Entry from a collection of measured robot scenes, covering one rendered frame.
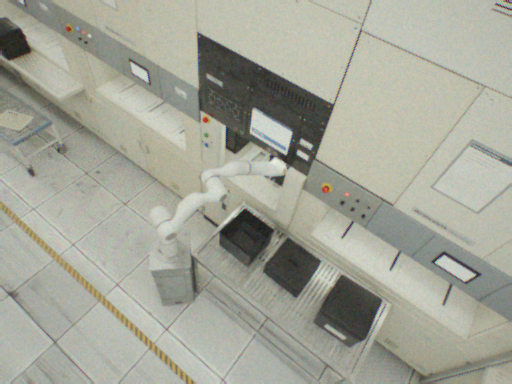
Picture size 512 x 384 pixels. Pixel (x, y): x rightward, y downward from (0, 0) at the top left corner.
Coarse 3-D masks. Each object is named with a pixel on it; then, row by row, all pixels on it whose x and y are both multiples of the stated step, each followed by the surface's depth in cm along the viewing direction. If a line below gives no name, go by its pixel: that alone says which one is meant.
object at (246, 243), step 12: (240, 216) 248; (252, 216) 245; (228, 228) 242; (240, 228) 254; (252, 228) 255; (264, 228) 245; (228, 240) 229; (240, 240) 248; (252, 240) 249; (264, 240) 231; (240, 252) 228; (252, 252) 243
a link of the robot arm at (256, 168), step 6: (252, 162) 214; (258, 162) 219; (252, 168) 212; (258, 168) 216; (264, 168) 218; (270, 168) 219; (276, 168) 220; (282, 168) 223; (252, 174) 216; (258, 174) 220; (264, 174) 220; (270, 174) 220; (276, 174) 221; (282, 174) 225
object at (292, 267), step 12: (288, 240) 241; (276, 252) 235; (288, 252) 236; (300, 252) 237; (276, 264) 230; (288, 264) 230; (300, 264) 231; (312, 264) 232; (276, 276) 227; (288, 276) 226; (300, 276) 226; (288, 288) 227; (300, 288) 222
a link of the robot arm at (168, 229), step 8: (216, 176) 208; (208, 184) 205; (216, 184) 203; (208, 192) 203; (216, 192) 201; (224, 192) 203; (184, 200) 206; (192, 200) 204; (200, 200) 204; (208, 200) 203; (216, 200) 202; (176, 208) 206; (184, 208) 204; (192, 208) 205; (176, 216) 203; (184, 216) 205; (160, 224) 203; (168, 224) 202; (176, 224) 203; (160, 232) 202; (168, 232) 201; (176, 232) 205; (168, 240) 205
